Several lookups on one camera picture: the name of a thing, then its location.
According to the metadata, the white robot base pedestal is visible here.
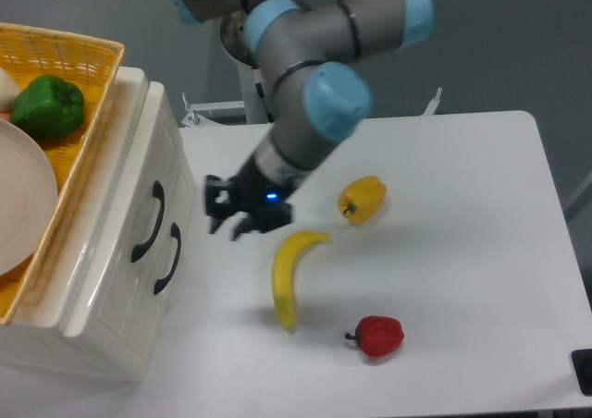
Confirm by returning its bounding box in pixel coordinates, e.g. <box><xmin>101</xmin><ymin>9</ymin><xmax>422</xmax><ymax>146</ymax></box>
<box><xmin>218</xmin><ymin>10</ymin><xmax>278</xmax><ymax>124</ymax></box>

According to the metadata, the green bell pepper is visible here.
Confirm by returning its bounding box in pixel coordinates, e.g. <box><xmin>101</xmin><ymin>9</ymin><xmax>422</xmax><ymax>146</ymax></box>
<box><xmin>10</xmin><ymin>75</ymin><xmax>85</xmax><ymax>141</ymax></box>

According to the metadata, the white onion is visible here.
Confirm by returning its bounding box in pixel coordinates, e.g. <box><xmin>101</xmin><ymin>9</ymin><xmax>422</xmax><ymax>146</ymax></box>
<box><xmin>0</xmin><ymin>68</ymin><xmax>22</xmax><ymax>113</ymax></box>

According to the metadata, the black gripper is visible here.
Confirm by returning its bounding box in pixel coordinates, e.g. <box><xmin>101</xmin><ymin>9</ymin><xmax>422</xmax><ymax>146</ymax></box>
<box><xmin>204</xmin><ymin>154</ymin><xmax>296</xmax><ymax>241</ymax></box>

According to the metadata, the yellow bell pepper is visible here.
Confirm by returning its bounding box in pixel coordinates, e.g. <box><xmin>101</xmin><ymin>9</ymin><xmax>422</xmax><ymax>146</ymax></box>
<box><xmin>338</xmin><ymin>176</ymin><xmax>387</xmax><ymax>227</ymax></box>

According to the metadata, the yellow banana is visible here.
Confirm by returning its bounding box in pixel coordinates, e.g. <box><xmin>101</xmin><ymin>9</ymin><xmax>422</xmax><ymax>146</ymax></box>
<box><xmin>271</xmin><ymin>230</ymin><xmax>330</xmax><ymax>331</ymax></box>

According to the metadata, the white drawer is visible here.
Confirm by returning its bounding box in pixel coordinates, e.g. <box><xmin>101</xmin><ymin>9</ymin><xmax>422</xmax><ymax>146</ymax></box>
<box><xmin>101</xmin><ymin>127</ymin><xmax>195</xmax><ymax>381</ymax></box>
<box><xmin>65</xmin><ymin>81</ymin><xmax>195</xmax><ymax>346</ymax></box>

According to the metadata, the black corner object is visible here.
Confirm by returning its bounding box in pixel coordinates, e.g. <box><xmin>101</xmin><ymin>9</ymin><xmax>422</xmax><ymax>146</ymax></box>
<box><xmin>571</xmin><ymin>349</ymin><xmax>592</xmax><ymax>397</ymax></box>

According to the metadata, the red bell pepper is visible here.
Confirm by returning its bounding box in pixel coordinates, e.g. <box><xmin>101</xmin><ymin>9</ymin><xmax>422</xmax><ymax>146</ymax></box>
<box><xmin>344</xmin><ymin>315</ymin><xmax>405</xmax><ymax>358</ymax></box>

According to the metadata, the white table bracket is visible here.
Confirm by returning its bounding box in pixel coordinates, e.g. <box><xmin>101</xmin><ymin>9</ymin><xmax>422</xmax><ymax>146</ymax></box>
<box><xmin>422</xmin><ymin>87</ymin><xmax>443</xmax><ymax>117</ymax></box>
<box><xmin>179</xmin><ymin>92</ymin><xmax>246</xmax><ymax>129</ymax></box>

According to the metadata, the white lower drawer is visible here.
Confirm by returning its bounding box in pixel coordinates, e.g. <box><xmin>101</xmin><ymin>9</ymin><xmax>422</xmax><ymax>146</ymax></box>
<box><xmin>101</xmin><ymin>127</ymin><xmax>195</xmax><ymax>381</ymax></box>

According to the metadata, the pink plate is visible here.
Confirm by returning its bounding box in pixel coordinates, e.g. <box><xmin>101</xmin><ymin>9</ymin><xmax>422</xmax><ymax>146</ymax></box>
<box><xmin>1</xmin><ymin>120</ymin><xmax>57</xmax><ymax>274</ymax></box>

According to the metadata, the white top drawer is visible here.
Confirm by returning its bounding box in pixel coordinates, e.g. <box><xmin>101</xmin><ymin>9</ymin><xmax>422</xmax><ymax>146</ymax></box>
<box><xmin>65</xmin><ymin>81</ymin><xmax>195</xmax><ymax>346</ymax></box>

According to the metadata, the white drawer cabinet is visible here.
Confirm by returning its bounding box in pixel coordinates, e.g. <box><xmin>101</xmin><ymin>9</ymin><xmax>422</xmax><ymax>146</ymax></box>
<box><xmin>1</xmin><ymin>68</ymin><xmax>196</xmax><ymax>381</ymax></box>

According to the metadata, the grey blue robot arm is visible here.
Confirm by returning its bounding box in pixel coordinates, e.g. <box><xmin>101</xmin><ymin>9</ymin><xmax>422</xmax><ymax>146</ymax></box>
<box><xmin>173</xmin><ymin>0</ymin><xmax>435</xmax><ymax>236</ymax></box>

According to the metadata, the white table bracket right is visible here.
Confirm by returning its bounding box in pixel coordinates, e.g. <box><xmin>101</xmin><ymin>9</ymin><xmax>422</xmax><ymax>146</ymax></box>
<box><xmin>422</xmin><ymin>87</ymin><xmax>443</xmax><ymax>117</ymax></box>

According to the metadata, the yellow wicker basket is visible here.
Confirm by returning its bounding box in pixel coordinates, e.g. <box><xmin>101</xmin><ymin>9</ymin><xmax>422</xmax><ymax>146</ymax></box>
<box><xmin>1</xmin><ymin>22</ymin><xmax>125</xmax><ymax>326</ymax></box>

